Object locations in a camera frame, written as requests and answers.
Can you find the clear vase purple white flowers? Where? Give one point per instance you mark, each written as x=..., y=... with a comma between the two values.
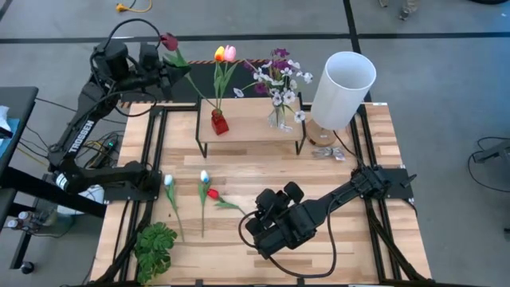
x=279, y=75

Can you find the black metal table frame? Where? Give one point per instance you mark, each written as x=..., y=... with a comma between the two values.
x=179, y=108

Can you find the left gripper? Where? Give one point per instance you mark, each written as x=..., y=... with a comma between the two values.
x=166, y=81

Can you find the black hazard-striped floor mat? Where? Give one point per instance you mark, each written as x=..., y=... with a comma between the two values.
x=187, y=87

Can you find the white tulip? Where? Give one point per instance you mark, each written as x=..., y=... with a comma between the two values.
x=204, y=176
x=168, y=179

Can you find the green artificial leaf plant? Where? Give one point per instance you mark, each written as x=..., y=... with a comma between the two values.
x=153, y=247

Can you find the clear glass vase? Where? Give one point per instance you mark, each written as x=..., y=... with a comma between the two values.
x=277, y=119

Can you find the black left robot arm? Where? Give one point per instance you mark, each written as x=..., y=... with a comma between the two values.
x=79, y=137

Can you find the white printed cardboard box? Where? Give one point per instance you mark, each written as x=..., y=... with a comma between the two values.
x=93, y=197

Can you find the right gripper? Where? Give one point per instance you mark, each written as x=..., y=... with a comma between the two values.
x=283, y=229

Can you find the red ribbed glass vase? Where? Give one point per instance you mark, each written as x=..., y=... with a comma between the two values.
x=219, y=123

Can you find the white crumpled tissue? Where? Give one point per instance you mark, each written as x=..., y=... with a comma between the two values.
x=4, y=117

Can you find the yellow orange tulip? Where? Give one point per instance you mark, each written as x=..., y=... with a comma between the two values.
x=219, y=53

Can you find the wooden shelf with black frame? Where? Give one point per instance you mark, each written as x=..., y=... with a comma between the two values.
x=247, y=127

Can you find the black side table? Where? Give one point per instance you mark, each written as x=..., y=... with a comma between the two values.
x=16, y=103

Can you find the pink tulip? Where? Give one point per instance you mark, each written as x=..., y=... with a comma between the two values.
x=230, y=53

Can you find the bright red tulip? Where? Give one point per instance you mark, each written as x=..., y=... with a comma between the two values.
x=213, y=194

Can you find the small white-capped bottle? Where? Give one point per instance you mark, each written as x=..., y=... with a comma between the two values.
x=13, y=224
x=24, y=215

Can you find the blue flat object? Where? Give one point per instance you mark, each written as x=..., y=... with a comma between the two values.
x=8, y=139

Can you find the dark red tulip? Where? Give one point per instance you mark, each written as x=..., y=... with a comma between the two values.
x=169, y=42

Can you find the white shade wooden table lamp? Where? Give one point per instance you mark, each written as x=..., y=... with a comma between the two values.
x=342, y=91

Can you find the person's shoe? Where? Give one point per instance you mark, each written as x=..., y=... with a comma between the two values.
x=407, y=10

